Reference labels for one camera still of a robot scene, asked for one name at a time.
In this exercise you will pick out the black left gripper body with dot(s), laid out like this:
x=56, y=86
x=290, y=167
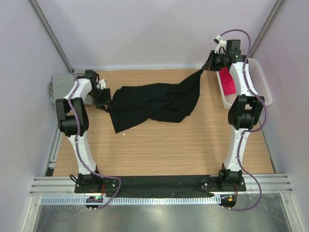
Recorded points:
x=101, y=96

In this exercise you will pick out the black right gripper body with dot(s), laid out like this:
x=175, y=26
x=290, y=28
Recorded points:
x=217, y=61

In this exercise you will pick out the black t shirt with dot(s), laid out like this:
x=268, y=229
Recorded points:
x=161, y=102

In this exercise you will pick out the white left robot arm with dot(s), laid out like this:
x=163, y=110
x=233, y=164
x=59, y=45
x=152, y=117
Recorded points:
x=73, y=121

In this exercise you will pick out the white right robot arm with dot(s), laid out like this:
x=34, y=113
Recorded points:
x=243, y=115

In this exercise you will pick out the pink t shirt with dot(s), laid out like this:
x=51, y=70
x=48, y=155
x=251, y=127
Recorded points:
x=227, y=82

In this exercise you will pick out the grey folded t shirt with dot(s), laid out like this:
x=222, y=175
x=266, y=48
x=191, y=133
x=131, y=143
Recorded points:
x=63, y=86

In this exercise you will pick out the white plastic laundry basket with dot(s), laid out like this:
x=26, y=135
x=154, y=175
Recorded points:
x=259, y=83

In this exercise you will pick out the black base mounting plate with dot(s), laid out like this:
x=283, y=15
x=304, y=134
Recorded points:
x=175, y=186

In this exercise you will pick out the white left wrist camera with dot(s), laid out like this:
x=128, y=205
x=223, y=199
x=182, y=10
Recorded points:
x=102, y=84

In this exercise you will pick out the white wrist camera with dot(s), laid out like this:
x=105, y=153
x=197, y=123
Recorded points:
x=102, y=84
x=220, y=45

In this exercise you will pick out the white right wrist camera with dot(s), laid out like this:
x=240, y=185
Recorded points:
x=220, y=45

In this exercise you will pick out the right aluminium corner post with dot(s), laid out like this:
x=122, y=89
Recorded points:
x=274, y=12

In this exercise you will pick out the aluminium corner post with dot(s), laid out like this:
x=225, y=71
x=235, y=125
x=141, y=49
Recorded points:
x=274, y=12
x=48, y=29

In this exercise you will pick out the left aluminium corner post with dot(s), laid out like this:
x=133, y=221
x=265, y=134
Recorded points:
x=48, y=29

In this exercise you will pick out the white slotted cable duct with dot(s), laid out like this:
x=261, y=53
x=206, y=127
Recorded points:
x=98, y=200

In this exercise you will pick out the aluminium frame rail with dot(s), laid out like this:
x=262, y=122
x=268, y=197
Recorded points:
x=268, y=183

